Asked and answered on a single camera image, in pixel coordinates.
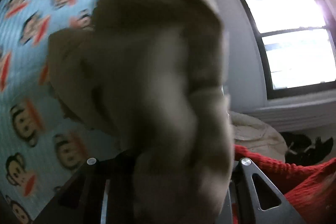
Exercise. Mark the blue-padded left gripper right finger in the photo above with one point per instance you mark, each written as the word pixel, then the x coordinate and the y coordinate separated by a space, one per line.
pixel 253 198

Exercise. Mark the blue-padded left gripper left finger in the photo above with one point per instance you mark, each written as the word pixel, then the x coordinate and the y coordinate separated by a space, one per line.
pixel 99 192

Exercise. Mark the beige quilted down jacket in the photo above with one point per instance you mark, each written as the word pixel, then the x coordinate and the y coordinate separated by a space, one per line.
pixel 150 72

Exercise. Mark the black clothing on floor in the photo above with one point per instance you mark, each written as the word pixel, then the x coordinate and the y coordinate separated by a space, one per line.
pixel 305 152

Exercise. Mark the red knit sweater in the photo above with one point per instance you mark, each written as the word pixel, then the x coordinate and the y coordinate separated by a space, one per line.
pixel 309 189

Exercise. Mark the white fluffy bedding pile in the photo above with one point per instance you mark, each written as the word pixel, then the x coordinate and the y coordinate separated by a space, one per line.
pixel 258 136

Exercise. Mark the blue monkey-print blanket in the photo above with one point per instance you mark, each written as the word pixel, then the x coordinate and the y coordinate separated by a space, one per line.
pixel 40 148

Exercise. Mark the window with dark frame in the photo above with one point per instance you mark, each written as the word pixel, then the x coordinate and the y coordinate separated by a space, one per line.
pixel 282 60

